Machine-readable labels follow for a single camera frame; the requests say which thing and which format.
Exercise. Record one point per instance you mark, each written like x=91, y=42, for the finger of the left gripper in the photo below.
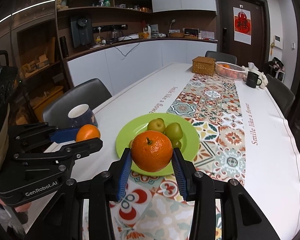
x=42, y=132
x=73, y=151

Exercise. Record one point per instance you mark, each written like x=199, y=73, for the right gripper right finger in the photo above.
x=241, y=216

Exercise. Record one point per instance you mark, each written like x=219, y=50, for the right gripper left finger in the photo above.
x=62, y=217

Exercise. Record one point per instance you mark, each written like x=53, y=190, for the small orange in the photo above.
x=87, y=132

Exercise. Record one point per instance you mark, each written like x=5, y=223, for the brown longan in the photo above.
x=130, y=143

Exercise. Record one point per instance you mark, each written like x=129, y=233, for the orange with stem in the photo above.
x=151, y=151

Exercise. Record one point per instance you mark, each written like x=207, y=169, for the yellow-green round fruit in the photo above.
x=156, y=125

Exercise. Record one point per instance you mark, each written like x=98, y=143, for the small green tomato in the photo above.
x=176, y=144

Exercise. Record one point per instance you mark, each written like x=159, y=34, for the large green fruit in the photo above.
x=173, y=131

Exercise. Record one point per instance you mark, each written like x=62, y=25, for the dark blue mug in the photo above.
x=81, y=115

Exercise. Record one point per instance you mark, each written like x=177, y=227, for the left near grey chair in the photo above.
x=92, y=93

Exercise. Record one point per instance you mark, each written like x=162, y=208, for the patterned table runner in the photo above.
x=209, y=112

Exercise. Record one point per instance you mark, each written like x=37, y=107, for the right far grey chair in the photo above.
x=282, y=95

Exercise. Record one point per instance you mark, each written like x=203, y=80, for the black mug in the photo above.
x=253, y=80

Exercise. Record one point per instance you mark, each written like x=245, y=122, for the fruit basket bowl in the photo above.
x=229, y=70

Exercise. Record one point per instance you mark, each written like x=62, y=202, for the white tissue cloth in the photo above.
x=252, y=68

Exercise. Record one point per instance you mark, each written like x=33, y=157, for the wicker basket box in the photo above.
x=203, y=65

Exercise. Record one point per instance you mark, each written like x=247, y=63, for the end grey chair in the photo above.
x=221, y=57

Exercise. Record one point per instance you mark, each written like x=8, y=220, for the dark wooden door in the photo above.
x=258, y=51

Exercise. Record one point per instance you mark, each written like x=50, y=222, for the red door poster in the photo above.
x=242, y=25

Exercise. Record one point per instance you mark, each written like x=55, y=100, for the black wall appliance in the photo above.
x=82, y=32

